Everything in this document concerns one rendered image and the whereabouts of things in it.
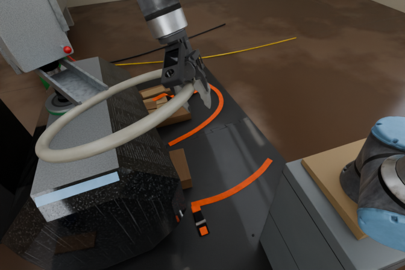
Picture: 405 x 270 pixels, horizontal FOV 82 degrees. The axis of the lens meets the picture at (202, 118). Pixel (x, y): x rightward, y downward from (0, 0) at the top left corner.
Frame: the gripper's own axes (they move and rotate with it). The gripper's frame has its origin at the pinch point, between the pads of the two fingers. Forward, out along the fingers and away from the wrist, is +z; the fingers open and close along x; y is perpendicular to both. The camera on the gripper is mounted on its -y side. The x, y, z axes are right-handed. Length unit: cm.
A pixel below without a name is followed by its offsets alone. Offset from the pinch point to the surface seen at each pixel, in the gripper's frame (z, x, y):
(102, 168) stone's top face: 21, 53, 5
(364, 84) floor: 121, -101, 223
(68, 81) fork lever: -14, 62, 23
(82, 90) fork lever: -9, 53, 18
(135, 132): -6.1, 7.0, -18.5
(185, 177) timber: 83, 58, 60
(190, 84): -7.2, -0.9, -0.2
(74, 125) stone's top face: 8, 78, 25
